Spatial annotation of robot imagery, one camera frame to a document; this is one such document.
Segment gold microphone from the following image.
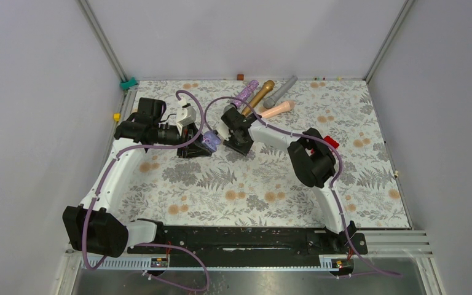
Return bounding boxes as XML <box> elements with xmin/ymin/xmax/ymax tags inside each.
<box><xmin>241</xmin><ymin>80</ymin><xmax>275</xmax><ymax>117</ymax></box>

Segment blue-grey earbud case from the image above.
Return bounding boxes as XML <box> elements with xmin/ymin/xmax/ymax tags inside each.
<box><xmin>202</xmin><ymin>130</ymin><xmax>222</xmax><ymax>153</ymax></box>

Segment pink microphone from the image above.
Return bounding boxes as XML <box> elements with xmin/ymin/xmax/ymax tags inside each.
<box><xmin>259</xmin><ymin>100</ymin><xmax>296</xmax><ymax>119</ymax></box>

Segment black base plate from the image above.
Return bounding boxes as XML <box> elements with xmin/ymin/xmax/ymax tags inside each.
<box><xmin>127</xmin><ymin>226</ymin><xmax>350</xmax><ymax>268</ymax></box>

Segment grey microphone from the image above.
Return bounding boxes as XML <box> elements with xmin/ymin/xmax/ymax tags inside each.
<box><xmin>262</xmin><ymin>76</ymin><xmax>298</xmax><ymax>109</ymax></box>

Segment teal corner clamp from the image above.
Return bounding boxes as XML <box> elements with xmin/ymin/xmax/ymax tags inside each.
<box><xmin>120</xmin><ymin>77</ymin><xmax>138</xmax><ymax>90</ymax></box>

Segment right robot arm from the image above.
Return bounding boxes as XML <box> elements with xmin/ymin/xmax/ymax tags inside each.
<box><xmin>221</xmin><ymin>109</ymin><xmax>368</xmax><ymax>255</ymax></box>

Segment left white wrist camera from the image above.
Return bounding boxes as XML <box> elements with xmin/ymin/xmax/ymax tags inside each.
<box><xmin>176</xmin><ymin>102</ymin><xmax>196</xmax><ymax>135</ymax></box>

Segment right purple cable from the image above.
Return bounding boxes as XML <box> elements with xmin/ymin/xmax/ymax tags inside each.
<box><xmin>203</xmin><ymin>96</ymin><xmax>402</xmax><ymax>278</ymax></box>

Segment purple glitter microphone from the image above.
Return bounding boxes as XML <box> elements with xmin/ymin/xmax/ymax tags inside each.
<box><xmin>222</xmin><ymin>80</ymin><xmax>259</xmax><ymax>114</ymax></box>

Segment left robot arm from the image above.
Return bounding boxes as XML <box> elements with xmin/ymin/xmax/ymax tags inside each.
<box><xmin>62</xmin><ymin>98</ymin><xmax>211</xmax><ymax>258</ymax></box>

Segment floral patterned table mat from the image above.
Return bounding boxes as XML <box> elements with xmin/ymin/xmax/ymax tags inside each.
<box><xmin>119</xmin><ymin>81</ymin><xmax>410</xmax><ymax>229</ymax></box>

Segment red plastic box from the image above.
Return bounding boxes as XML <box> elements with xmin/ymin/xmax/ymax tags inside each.
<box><xmin>323</xmin><ymin>136</ymin><xmax>340</xmax><ymax>149</ymax></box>

